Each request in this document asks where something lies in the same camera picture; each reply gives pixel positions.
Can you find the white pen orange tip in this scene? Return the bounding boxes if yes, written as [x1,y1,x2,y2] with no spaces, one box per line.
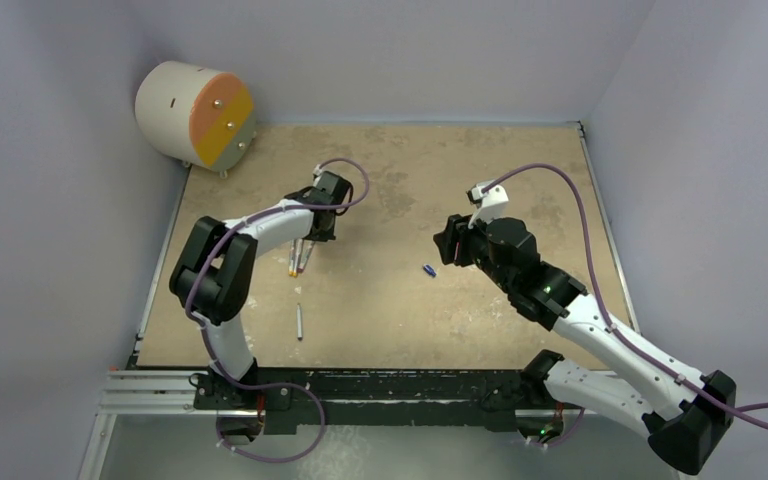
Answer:
[288,239,299,277]

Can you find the white pen black end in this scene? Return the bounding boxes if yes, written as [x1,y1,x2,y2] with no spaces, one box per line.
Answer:
[296,303,304,342]

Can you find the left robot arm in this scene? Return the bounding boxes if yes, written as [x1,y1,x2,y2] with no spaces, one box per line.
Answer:
[169,171,355,409]

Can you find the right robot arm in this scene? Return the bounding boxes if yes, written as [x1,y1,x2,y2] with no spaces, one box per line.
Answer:
[433,215,737,475]

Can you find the round cabinet with coloured drawers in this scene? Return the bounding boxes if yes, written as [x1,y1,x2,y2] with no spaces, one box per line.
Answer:
[134,61,257,178]

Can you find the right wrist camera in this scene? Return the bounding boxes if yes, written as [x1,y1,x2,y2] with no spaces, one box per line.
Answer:
[467,180,509,229]

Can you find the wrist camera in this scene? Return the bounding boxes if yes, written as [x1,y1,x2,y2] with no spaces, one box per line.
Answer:
[312,164,329,185]
[467,180,509,229]

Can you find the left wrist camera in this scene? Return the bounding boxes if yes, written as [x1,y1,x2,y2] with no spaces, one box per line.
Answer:
[312,164,329,185]

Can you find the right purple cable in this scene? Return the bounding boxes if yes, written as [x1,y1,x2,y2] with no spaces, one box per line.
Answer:
[479,162,768,439]

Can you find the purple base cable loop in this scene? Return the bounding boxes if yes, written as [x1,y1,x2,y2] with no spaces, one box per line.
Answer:
[215,384,328,464]

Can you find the black base frame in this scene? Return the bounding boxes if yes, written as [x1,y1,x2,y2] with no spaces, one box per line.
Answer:
[189,366,582,444]

